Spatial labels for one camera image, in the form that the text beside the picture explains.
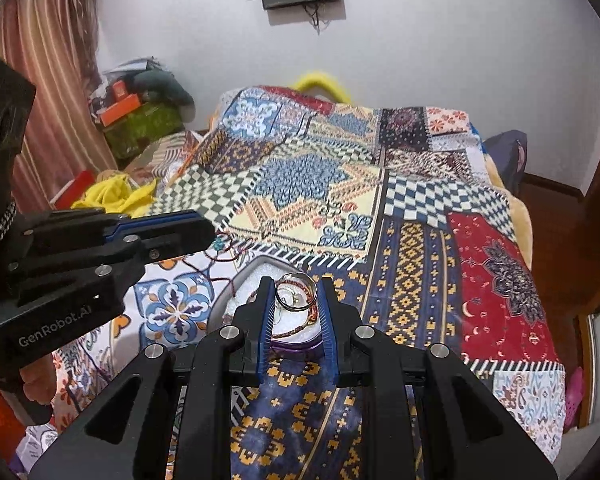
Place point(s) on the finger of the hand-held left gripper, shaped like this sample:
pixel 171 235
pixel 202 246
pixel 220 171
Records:
pixel 130 260
pixel 80 227

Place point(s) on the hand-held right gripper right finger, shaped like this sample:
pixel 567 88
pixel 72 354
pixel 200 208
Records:
pixel 328 332

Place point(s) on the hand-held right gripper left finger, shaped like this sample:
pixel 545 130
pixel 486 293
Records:
pixel 264 330

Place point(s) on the silver bangle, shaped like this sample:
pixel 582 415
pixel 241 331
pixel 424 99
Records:
pixel 282 305

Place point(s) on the purple heart-shaped tin box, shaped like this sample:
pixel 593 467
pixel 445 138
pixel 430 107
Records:
pixel 300 345

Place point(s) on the person's left hand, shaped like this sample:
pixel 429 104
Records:
pixel 37 380

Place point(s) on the red flat object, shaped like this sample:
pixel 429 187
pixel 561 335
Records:
pixel 72 190

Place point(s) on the yellow cloth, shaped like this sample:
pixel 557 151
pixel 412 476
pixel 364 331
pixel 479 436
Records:
pixel 115 195

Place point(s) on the patchwork printed blanket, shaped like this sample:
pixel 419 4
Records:
pixel 405 260

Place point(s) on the striped brown cloth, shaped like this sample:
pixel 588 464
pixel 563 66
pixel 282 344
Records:
pixel 165 155

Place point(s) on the orange box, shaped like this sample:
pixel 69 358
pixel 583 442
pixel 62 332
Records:
pixel 122 110

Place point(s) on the striped red curtain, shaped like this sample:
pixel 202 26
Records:
pixel 55 85

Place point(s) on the dark green cloth bundle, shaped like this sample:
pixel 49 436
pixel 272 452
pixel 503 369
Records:
pixel 165 85

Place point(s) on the pale yellow blanket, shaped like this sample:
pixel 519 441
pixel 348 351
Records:
pixel 520 230

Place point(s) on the dark blue bag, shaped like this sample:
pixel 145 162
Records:
pixel 507 160

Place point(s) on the pink slipper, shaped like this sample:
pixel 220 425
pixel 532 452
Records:
pixel 575 397

